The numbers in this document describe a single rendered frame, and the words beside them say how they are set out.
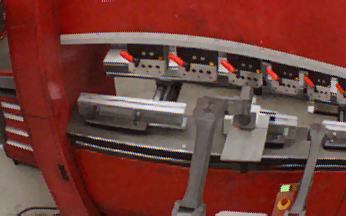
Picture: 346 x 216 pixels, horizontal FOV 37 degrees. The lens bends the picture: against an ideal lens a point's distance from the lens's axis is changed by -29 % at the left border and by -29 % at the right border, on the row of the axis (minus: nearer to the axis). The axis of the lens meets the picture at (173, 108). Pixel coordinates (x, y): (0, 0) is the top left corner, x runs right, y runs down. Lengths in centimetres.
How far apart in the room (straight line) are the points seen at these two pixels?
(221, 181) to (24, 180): 162
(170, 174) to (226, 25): 83
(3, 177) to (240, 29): 231
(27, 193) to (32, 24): 176
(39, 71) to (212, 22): 78
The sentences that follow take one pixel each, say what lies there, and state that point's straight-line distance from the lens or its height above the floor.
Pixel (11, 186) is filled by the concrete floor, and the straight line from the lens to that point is 407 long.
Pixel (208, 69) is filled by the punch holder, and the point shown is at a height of 124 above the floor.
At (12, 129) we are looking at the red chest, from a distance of 375.
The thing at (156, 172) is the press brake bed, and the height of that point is 70.
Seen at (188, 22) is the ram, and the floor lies 148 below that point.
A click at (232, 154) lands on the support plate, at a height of 100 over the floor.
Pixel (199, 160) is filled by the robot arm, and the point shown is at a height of 143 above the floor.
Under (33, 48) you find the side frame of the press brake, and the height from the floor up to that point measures 150.
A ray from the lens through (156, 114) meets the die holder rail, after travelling 294.
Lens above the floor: 300
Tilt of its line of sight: 44 degrees down
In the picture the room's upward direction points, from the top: 6 degrees counter-clockwise
